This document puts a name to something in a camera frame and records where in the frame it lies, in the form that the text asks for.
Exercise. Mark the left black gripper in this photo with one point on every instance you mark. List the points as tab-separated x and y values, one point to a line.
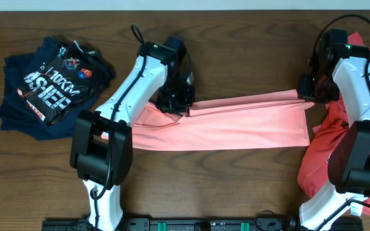
183	106

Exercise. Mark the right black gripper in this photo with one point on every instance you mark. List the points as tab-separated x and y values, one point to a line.
304	92

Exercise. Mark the pink t-shirt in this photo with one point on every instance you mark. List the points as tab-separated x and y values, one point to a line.
273	120

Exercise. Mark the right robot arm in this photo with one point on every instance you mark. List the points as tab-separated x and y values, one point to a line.
342	72

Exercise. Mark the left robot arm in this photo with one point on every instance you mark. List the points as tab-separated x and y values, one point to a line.
102	144

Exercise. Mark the red printed t-shirt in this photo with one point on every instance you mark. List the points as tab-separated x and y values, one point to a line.
313	172

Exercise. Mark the black printed folded shirt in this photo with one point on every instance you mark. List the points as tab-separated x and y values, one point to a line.
75	75

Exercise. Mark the navy folded shirt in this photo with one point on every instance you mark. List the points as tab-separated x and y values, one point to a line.
16	114

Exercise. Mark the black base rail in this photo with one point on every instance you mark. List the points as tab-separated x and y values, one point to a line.
145	224

